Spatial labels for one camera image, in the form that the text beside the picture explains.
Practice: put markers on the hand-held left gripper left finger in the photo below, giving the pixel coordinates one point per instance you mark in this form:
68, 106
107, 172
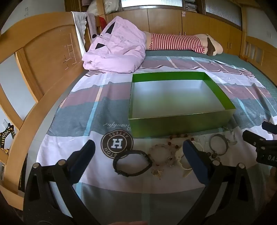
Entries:
83, 161

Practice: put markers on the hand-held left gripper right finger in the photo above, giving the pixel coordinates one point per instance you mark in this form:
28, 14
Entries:
194, 161

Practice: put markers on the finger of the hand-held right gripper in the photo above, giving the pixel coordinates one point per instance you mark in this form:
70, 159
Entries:
269, 127
252, 138

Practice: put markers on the silver bangle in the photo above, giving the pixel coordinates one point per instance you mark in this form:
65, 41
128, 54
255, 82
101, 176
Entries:
211, 143

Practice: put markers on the green cardboard box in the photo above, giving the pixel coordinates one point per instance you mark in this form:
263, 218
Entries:
173, 127

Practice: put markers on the small metal pendant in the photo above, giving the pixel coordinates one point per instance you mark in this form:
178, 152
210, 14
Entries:
157, 173

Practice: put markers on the teal bed cover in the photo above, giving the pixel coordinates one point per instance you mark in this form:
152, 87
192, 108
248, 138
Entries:
233, 58

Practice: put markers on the yellow black toy excavator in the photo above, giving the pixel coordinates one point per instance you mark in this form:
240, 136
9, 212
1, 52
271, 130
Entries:
6, 135

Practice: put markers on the wooden headboard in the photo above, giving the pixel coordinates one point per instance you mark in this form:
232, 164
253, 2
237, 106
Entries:
43, 56

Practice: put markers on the pink quilt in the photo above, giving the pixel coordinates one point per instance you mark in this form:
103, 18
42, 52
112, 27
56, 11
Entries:
116, 49

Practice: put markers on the red striped plush toy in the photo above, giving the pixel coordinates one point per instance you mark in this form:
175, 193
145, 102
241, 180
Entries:
173, 42

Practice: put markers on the white cloth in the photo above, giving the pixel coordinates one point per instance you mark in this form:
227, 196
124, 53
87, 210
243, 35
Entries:
79, 28

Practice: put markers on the pale pink cloth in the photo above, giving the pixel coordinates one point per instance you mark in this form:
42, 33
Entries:
91, 21

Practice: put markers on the red cloth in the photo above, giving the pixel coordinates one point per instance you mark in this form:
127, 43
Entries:
102, 21

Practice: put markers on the wooden wall cabinets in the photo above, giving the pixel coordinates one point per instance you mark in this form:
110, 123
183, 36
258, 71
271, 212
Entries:
164, 20

